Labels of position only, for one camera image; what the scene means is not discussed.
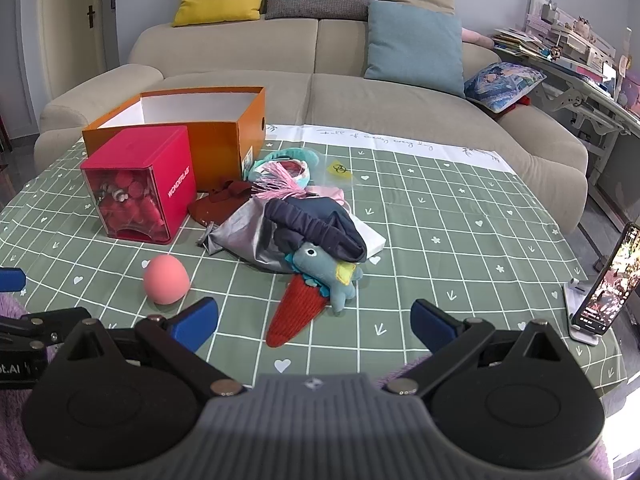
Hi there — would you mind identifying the blue dinosaur plush toy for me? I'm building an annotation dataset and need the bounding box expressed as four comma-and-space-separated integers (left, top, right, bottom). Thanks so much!
285, 242, 363, 315

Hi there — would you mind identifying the small yellow packet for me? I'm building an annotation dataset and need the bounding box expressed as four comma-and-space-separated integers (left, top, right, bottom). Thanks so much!
328, 160, 352, 180

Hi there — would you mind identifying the orange cardboard box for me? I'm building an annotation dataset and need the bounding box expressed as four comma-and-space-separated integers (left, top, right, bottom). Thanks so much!
82, 87, 266, 192

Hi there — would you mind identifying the navy blue cloth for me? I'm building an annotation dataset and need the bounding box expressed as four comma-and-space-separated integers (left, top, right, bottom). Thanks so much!
265, 197, 367, 263

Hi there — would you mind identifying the anime print cushion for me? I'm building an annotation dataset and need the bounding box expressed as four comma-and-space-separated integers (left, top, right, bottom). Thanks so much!
464, 62, 546, 114

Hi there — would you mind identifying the red knitted carrot toy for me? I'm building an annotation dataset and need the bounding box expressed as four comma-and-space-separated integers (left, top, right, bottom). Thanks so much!
266, 274, 328, 348

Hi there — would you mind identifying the red transparent storage box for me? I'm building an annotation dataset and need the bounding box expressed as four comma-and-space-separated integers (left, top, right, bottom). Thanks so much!
80, 125, 196, 245

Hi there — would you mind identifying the white desk with books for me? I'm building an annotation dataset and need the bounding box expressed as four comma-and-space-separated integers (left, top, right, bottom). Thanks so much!
492, 0, 639, 231

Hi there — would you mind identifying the white tissue pack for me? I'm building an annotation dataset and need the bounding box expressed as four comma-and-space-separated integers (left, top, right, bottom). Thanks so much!
348, 212, 386, 259

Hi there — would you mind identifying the grey cushion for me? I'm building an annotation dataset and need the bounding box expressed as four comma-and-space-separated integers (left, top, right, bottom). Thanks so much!
265, 0, 370, 22

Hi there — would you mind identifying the smartphone on stand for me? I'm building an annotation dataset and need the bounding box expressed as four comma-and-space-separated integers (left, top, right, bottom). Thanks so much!
563, 223, 639, 347

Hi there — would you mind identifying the door with black handle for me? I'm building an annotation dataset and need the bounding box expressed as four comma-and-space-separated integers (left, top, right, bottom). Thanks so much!
40, 0, 105, 98

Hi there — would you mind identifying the silver fabric bag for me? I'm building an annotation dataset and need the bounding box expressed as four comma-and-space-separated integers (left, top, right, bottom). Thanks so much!
198, 198, 303, 274

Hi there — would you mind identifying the green checked tablecloth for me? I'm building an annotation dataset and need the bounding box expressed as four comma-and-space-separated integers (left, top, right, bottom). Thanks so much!
0, 123, 629, 401

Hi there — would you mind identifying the pink plush on sofa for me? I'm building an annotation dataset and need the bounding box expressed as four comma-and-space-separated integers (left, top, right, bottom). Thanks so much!
461, 27, 495, 50

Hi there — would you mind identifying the beige sofa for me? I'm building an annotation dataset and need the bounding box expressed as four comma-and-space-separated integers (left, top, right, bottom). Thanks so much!
34, 18, 588, 233

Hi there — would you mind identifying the dark red felt pouch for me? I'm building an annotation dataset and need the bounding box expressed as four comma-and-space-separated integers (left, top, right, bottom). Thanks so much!
188, 180, 252, 226

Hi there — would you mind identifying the light blue cushion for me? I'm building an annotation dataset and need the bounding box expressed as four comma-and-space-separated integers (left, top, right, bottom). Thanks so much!
364, 0, 464, 98

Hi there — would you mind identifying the pink tassel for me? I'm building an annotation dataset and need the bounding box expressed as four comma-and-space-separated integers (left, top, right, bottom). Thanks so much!
252, 162, 307, 200

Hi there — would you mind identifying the pink soft ball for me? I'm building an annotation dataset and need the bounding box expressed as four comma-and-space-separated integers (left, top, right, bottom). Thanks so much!
143, 255, 191, 306

